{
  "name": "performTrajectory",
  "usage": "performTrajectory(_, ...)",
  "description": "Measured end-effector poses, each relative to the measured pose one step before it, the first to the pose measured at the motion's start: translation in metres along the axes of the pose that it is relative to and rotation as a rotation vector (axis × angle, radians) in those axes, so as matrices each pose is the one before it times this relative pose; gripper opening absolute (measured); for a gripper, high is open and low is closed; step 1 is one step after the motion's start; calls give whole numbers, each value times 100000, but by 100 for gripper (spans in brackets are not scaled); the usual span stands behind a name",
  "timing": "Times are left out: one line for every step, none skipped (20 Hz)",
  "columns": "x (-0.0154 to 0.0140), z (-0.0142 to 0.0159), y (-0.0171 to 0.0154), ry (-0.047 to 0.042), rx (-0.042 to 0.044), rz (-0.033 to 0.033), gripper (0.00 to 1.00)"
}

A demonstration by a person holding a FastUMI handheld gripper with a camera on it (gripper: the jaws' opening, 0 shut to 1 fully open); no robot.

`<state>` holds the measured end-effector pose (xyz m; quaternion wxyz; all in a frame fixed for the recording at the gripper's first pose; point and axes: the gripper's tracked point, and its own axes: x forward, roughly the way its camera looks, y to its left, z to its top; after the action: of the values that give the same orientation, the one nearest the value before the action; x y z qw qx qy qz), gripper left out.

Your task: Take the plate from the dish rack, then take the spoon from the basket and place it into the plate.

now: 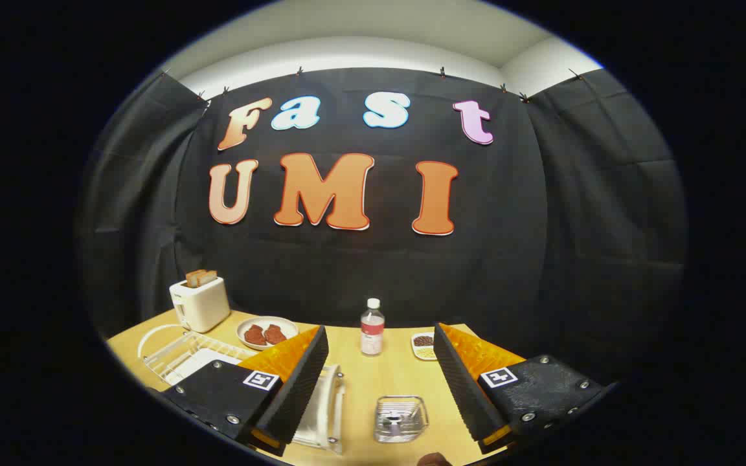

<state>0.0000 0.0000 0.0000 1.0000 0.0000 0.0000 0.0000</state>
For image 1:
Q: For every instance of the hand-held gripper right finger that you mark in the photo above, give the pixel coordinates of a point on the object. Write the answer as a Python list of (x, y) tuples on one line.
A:
[(463, 388)]

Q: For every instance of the white drainer tray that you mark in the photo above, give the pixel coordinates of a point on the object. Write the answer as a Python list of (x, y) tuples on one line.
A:
[(201, 364)]

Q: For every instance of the white toaster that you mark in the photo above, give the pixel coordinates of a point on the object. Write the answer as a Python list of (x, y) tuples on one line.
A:
[(201, 305)]

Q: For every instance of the clear bottle with red label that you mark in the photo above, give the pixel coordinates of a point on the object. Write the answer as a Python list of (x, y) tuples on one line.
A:
[(372, 330)]

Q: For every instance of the white divided snack dish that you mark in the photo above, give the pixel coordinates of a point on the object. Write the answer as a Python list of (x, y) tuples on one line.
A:
[(422, 353)]

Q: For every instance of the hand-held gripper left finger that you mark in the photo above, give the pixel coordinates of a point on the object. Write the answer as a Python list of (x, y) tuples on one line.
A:
[(295, 395)]

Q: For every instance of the white round dish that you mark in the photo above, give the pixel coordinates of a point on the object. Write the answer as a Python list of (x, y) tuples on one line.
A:
[(282, 321)]

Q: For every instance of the toast slice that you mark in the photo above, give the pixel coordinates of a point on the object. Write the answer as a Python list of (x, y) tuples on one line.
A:
[(193, 279), (209, 276)]

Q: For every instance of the red meat piece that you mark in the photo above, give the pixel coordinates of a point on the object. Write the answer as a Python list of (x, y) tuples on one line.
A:
[(275, 334), (254, 335)]

